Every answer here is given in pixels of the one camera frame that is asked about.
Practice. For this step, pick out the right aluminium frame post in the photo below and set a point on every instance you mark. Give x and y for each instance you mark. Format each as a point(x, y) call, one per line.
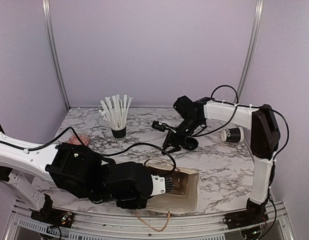
point(252, 44)

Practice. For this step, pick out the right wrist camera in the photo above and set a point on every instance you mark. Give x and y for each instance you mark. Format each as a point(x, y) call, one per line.
point(162, 126)

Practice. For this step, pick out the red patterned bowl dark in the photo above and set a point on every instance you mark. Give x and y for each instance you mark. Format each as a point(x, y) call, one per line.
point(82, 138)

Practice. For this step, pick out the aluminium frame post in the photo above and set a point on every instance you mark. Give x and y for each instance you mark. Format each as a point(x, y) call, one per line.
point(252, 44)
point(54, 53)

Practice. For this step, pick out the brown cardboard cup carrier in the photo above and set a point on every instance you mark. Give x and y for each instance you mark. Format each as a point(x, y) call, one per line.
point(180, 180)

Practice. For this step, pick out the left aluminium frame post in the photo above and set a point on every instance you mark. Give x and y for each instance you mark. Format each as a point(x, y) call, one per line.
point(54, 53)

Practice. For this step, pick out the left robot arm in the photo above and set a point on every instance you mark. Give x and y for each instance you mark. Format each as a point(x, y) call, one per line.
point(78, 170)

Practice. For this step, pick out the cream paper bag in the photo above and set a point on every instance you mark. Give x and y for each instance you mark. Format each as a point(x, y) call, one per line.
point(168, 203)

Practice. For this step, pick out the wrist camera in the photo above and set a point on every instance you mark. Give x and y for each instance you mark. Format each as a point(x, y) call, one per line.
point(161, 185)
point(162, 126)

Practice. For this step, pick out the front aluminium rail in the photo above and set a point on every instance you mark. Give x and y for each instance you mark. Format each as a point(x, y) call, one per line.
point(137, 225)

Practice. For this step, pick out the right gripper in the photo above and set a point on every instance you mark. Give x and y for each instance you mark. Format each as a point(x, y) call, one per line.
point(173, 137)

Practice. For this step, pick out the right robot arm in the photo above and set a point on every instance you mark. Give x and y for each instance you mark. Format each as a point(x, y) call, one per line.
point(265, 136)

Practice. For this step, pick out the black cup holding straws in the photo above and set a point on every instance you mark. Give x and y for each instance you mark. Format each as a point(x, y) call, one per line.
point(119, 133)

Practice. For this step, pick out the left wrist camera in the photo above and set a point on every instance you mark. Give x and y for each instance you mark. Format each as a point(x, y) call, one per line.
point(161, 185)

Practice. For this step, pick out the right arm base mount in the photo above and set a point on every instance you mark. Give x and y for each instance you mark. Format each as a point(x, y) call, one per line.
point(253, 214)

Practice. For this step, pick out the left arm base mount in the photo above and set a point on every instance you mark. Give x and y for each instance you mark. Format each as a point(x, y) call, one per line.
point(50, 215)

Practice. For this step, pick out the white wrapped straws bundle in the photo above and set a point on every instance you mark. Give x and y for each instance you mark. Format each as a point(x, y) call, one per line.
point(114, 110)

